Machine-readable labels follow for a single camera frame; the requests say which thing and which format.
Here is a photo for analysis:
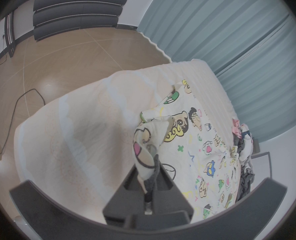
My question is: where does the black garment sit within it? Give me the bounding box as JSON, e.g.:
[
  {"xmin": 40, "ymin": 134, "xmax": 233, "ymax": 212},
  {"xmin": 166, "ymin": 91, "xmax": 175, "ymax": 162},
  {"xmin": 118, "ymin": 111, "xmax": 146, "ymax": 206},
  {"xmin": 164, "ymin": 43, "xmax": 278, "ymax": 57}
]
[{"xmin": 237, "ymin": 166, "xmax": 256, "ymax": 204}]

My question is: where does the white printed pyjama top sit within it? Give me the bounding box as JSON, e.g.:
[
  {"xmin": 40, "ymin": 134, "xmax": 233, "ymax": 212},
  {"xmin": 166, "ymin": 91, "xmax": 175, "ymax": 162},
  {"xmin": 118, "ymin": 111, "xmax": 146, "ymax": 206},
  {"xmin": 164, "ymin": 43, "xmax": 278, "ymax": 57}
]
[{"xmin": 132, "ymin": 78, "xmax": 241, "ymax": 221}]

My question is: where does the blue-green curtain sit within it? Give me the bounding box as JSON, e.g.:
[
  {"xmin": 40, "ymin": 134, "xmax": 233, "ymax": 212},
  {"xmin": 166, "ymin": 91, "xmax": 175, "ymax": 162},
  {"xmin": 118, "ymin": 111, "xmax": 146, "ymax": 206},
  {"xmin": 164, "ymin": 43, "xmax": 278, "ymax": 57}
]
[
  {"xmin": 213, "ymin": 15, "xmax": 296, "ymax": 144},
  {"xmin": 137, "ymin": 0, "xmax": 291, "ymax": 72}
]

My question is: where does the dark grey chest of drawers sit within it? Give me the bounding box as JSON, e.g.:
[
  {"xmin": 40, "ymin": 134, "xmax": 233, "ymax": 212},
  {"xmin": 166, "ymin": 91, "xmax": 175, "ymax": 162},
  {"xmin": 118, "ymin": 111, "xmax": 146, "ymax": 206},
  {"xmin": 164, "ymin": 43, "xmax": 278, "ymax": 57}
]
[{"xmin": 32, "ymin": 0, "xmax": 128, "ymax": 42}]

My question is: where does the black cable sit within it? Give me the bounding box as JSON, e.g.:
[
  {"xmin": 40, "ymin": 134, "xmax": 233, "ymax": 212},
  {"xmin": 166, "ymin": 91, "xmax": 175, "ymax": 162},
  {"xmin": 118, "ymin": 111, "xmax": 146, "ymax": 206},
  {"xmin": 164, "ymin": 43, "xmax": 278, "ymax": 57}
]
[{"xmin": 0, "ymin": 56, "xmax": 45, "ymax": 160}]

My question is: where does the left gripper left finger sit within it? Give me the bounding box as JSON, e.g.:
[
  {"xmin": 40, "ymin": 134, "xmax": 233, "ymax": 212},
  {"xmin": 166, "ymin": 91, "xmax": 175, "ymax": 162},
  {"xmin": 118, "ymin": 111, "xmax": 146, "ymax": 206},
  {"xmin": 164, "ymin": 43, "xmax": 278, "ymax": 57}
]
[{"xmin": 102, "ymin": 164, "xmax": 150, "ymax": 224}]

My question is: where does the bed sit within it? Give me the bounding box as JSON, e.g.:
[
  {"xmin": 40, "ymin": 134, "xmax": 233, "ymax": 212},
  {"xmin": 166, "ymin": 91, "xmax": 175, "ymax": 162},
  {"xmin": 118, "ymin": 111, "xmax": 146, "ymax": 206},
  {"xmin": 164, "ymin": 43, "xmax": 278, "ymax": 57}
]
[{"xmin": 13, "ymin": 58, "xmax": 272, "ymax": 226}]

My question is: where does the pile of clothes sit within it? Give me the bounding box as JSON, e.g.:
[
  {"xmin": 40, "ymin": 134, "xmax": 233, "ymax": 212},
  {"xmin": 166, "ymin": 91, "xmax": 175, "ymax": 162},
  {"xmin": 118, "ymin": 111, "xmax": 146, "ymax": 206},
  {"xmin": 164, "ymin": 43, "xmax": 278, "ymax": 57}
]
[{"xmin": 232, "ymin": 118, "xmax": 255, "ymax": 165}]

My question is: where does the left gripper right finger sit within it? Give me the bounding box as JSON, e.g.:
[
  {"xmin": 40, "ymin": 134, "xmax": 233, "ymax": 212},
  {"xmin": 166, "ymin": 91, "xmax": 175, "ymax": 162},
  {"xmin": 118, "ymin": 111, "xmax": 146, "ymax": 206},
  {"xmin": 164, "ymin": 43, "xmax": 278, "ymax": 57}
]
[{"xmin": 150, "ymin": 153, "xmax": 194, "ymax": 224}]

